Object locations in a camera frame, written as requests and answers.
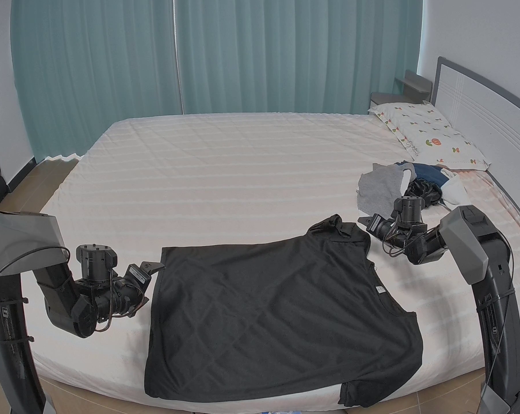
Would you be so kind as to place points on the bed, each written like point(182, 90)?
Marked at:
point(242, 166)

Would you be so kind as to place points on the white printed pillow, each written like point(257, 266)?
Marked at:
point(432, 134)

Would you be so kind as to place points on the blue-green curtain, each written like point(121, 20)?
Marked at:
point(104, 58)
point(303, 37)

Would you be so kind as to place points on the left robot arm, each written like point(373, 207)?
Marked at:
point(9, 360)

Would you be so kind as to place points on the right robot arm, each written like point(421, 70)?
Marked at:
point(501, 317)

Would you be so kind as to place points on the grey white-trimmed garment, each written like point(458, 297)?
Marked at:
point(376, 190)

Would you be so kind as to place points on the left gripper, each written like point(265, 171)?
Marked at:
point(134, 287)

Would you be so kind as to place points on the grey bedside table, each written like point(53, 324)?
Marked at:
point(415, 82)

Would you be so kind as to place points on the white garment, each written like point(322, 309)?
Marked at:
point(454, 192)

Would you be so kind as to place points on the dark blue garment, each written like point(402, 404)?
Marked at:
point(428, 171)

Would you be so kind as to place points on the black T-shirt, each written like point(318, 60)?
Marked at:
point(264, 308)

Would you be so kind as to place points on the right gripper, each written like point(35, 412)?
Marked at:
point(385, 229)

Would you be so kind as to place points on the black garment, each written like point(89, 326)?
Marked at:
point(431, 193)

